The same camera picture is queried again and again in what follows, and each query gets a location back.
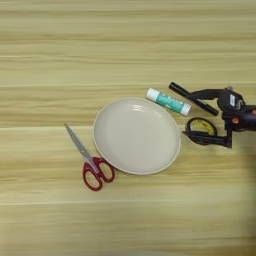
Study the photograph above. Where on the small black box white label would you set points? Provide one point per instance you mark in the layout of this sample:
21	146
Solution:
231	100

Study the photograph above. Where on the white green glue stick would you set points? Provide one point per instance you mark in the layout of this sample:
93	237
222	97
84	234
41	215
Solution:
168	101

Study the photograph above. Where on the black marker pen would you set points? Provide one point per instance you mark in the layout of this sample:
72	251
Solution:
176	88

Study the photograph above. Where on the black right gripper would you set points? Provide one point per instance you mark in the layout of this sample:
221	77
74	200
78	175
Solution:
245	121

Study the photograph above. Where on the black tape roll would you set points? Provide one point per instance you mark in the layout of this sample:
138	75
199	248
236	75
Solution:
203	124

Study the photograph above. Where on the beige round plate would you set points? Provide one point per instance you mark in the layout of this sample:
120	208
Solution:
136	136

